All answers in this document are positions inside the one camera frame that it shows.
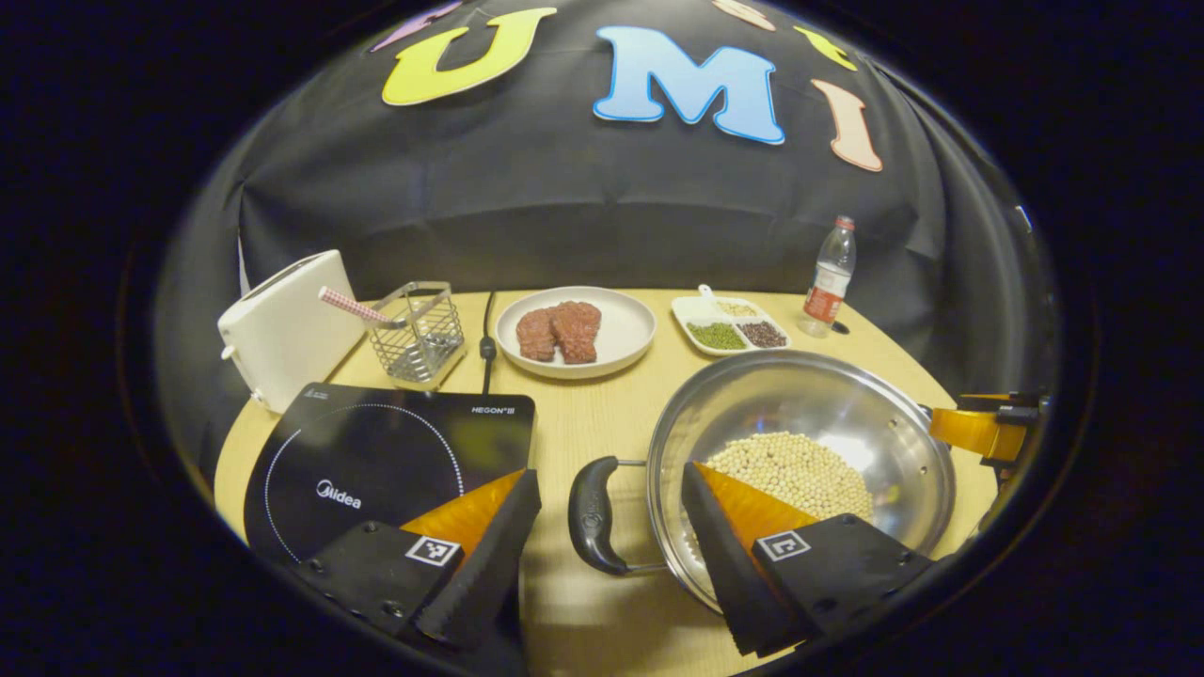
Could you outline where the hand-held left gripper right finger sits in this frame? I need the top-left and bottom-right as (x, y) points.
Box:
(682, 461), (935, 657)

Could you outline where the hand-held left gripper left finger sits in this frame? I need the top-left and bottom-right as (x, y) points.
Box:
(296, 468), (543, 650)

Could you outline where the black induction cooktop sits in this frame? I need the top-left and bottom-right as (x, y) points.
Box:
(243, 383), (535, 570)

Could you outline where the steel pot with black handles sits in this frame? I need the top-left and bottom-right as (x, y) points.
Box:
(568, 350), (957, 612)

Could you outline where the pile of soybeans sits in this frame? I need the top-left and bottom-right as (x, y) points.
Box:
(704, 431), (876, 524)

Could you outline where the clear plastic water bottle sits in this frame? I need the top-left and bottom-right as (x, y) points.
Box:
(801, 216), (858, 338)

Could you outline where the white divided dish of beans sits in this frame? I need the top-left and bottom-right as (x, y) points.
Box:
(672, 291), (793, 357)

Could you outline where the brown meat piece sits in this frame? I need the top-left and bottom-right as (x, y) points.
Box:
(515, 307), (558, 363)
(550, 301), (603, 365)

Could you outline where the white round plate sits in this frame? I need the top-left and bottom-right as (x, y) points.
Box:
(496, 286), (657, 380)

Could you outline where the pink striped stick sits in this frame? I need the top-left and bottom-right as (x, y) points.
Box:
(318, 287), (405, 329)

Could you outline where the white toaster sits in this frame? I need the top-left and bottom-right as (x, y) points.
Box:
(218, 249), (368, 415)

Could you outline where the black backdrop cloth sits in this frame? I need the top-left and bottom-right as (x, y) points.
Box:
(155, 0), (1059, 471)

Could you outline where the black power cable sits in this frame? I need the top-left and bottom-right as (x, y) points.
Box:
(478, 291), (499, 396)

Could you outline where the wire mesh basket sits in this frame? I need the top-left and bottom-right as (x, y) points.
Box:
(367, 281), (467, 391)

